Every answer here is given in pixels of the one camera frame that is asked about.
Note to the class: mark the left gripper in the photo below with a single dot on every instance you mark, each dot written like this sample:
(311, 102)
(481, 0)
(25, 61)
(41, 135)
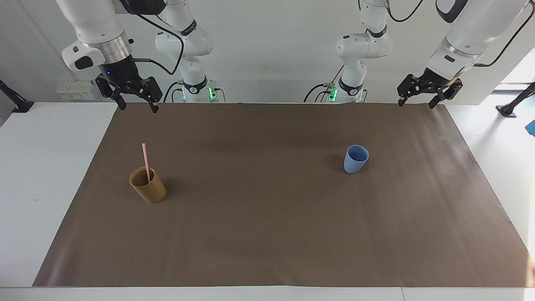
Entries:
(436, 78)

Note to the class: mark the brown cup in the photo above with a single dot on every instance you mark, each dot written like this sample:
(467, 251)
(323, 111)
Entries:
(151, 192)

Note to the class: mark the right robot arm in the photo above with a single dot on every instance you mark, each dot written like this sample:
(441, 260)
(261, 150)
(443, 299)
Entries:
(94, 21)

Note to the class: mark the blue object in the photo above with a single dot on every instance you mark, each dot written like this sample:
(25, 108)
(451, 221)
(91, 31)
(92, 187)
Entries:
(531, 127)

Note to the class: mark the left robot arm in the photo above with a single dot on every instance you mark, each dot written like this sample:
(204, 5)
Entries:
(472, 29)

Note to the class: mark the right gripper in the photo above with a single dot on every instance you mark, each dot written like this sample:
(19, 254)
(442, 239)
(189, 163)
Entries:
(121, 71)

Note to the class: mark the white wall socket box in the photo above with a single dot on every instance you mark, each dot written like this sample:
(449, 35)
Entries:
(75, 91)

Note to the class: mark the black stand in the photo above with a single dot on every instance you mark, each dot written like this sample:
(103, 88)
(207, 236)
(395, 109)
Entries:
(516, 103)
(16, 102)

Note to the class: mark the blue cup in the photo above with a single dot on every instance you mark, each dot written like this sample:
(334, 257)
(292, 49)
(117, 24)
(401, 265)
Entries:
(354, 164)

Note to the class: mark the pink chopstick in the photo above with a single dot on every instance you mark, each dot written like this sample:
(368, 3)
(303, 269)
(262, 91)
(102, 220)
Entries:
(146, 161)

